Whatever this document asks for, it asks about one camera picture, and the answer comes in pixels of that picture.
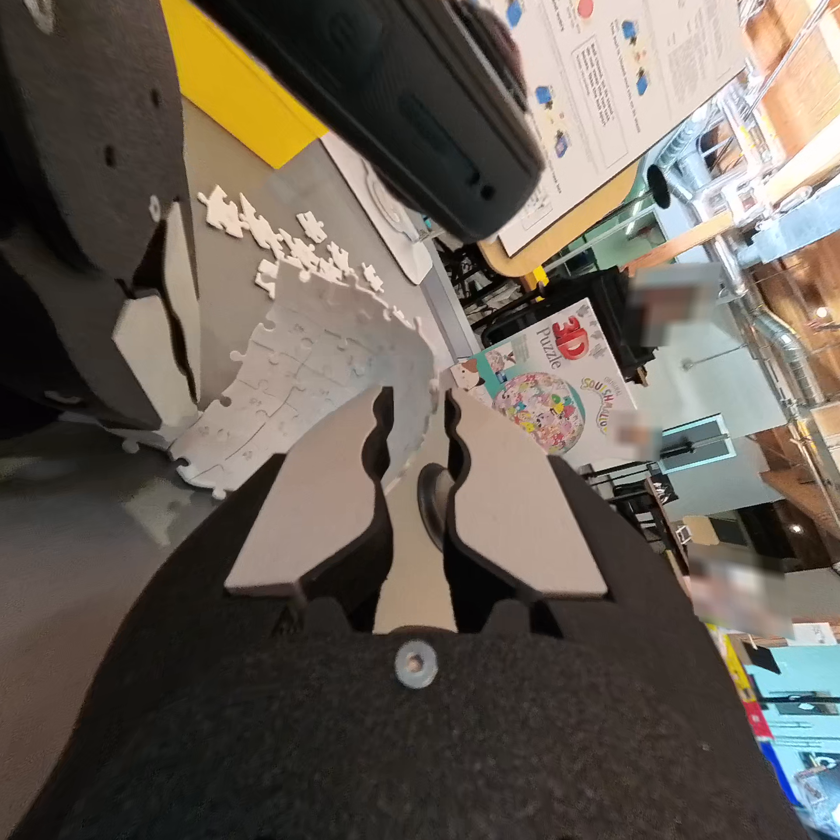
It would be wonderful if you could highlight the teal framed glass panel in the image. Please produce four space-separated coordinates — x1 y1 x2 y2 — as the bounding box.
658 413 737 475

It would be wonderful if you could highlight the silver ventilation duct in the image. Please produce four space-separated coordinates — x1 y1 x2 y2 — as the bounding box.
646 79 750 211

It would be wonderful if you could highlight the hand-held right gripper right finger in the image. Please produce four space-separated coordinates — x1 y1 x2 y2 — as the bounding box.
445 388 610 634

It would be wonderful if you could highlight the wooden board with instruction sheet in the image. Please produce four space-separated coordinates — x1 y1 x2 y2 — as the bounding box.
478 0 750 278

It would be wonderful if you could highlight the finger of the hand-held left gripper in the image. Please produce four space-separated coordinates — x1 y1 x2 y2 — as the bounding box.
159 200 202 403
110 295 201 426

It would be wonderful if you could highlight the white flat stand base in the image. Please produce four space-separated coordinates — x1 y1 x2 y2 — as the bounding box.
322 134 435 287

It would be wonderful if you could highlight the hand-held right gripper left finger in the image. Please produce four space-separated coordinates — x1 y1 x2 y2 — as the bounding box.
224 386 395 634

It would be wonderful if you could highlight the group of puzzle pieces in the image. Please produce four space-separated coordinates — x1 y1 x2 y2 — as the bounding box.
197 185 386 294

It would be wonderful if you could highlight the colourful printed box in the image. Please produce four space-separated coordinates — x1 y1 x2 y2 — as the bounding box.
450 298 639 462

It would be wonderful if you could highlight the black round puzzle stand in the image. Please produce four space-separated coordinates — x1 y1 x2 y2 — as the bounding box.
416 462 458 553

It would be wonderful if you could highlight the partly built puzzle ball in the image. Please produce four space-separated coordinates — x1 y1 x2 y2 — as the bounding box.
167 262 442 501

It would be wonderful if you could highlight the yellow box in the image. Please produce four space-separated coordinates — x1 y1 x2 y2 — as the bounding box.
161 0 329 170

